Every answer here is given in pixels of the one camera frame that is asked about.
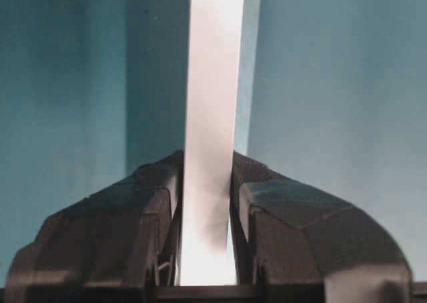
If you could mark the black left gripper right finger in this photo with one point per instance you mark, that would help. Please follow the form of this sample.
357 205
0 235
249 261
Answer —
301 244

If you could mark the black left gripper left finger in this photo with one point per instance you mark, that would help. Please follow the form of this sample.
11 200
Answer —
115 245

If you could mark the pale wooden board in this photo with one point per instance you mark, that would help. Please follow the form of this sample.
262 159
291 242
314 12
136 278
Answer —
216 39

